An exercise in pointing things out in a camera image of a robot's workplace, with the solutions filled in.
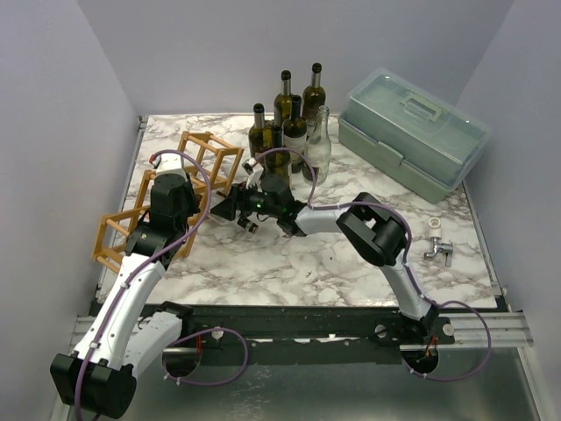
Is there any green plastic toolbox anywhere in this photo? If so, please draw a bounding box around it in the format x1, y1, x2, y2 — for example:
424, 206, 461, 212
338, 68, 492, 203

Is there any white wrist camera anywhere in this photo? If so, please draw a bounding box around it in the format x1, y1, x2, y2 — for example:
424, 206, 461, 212
242, 158, 264, 189
149, 153, 185, 177

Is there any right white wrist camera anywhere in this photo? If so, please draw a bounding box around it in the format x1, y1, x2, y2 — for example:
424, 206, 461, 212
242, 158, 264, 189

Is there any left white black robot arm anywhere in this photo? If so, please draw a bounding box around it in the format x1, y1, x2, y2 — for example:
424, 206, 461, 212
50, 168, 200, 419

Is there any clear square liquor bottle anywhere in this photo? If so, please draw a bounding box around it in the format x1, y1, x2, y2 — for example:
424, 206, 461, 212
210, 214, 259, 234

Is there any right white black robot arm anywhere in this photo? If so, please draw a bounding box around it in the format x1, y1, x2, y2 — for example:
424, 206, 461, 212
210, 175, 438, 344

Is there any wooden wine rack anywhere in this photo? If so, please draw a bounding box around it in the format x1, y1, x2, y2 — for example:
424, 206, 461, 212
92, 132, 244, 273

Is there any white plastic pipe fitting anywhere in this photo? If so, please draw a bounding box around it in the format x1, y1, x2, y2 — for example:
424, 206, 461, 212
428, 217, 442, 238

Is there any back right green wine bottle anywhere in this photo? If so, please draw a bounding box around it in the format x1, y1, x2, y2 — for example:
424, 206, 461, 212
302, 62, 326, 125

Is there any clear empty glass bottle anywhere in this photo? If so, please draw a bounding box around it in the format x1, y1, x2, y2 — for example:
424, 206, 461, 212
302, 105, 331, 185

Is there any black mounting rail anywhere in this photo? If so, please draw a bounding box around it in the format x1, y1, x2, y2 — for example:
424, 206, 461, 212
87, 302, 457, 367

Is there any back left green wine bottle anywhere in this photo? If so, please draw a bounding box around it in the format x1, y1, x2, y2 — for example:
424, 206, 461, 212
273, 70, 292, 126

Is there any metal faucet valve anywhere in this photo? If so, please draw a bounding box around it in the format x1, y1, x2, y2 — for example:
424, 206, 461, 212
423, 237, 454, 268

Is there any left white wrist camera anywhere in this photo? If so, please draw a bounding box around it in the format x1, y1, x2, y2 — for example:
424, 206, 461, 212
149, 153, 185, 177

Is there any dark green wine bottle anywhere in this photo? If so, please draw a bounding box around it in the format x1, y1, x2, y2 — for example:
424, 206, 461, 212
283, 95, 307, 174
248, 103, 273, 159
265, 125, 291, 186

